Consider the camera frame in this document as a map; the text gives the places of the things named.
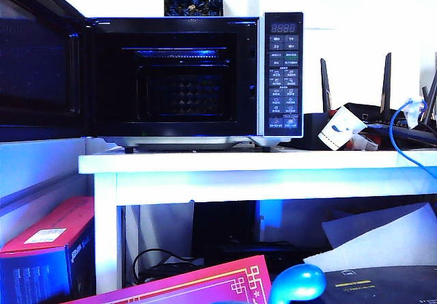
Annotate black Midea microwave oven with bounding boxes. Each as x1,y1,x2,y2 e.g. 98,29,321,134
83,12,305,153

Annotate blue network cable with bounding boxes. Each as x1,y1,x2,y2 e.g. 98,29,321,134
389,98,437,177

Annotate grey partition frame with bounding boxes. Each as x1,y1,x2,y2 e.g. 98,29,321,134
0,136,86,212

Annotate white paper cup blue print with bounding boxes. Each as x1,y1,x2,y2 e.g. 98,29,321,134
317,105,368,151

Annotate black glass microwave door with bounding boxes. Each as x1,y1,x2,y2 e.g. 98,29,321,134
0,0,91,143

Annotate red white crumpled packet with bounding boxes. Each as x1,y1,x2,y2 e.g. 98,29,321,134
346,128,382,151

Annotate black router with antennas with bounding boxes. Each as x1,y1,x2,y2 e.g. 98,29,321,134
320,51,437,150

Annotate white tape tag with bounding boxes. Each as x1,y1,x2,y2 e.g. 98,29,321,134
405,97,427,130

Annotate shiny blue balloon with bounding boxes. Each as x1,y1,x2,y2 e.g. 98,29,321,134
268,264,328,304

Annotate small black box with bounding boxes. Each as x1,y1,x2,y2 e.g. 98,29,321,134
302,112,335,150

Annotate red and blue carton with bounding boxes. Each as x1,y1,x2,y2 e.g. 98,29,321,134
0,196,96,304

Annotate black box yellow print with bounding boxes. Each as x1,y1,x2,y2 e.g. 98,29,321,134
317,265,437,304

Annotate pink gift box gold pattern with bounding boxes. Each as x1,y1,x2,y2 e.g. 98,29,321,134
61,254,273,304

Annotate black power cable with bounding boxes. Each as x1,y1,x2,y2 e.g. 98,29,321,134
132,248,206,284

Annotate white foam sheet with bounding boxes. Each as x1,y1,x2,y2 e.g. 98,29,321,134
302,202,437,273

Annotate white table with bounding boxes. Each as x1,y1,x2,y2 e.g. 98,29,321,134
78,148,437,294

